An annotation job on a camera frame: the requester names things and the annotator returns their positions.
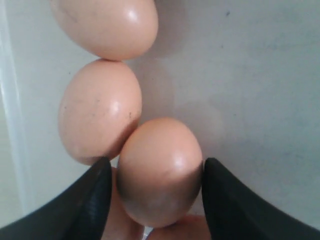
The brown egg third row left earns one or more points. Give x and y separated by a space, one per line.
99 110

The brown egg front bin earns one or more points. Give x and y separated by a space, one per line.
190 227

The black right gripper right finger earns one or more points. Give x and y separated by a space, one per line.
234 212

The brown egg fourth row left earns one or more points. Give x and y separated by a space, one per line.
159 172

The brown egg front left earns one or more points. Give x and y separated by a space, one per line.
119 225

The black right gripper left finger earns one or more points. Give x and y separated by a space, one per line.
78 213

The brown egg second row middle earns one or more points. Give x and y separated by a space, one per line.
111 29

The clear plastic tray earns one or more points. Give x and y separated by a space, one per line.
244 75

